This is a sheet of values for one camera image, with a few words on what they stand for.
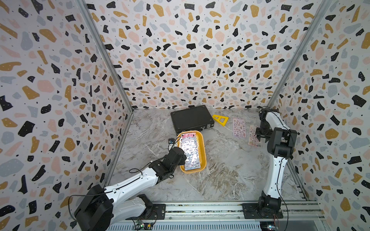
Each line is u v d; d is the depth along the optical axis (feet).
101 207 1.29
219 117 3.84
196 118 3.81
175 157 2.01
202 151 2.94
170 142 2.36
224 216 2.40
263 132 2.99
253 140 3.39
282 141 2.10
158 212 2.42
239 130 3.60
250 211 2.40
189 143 2.88
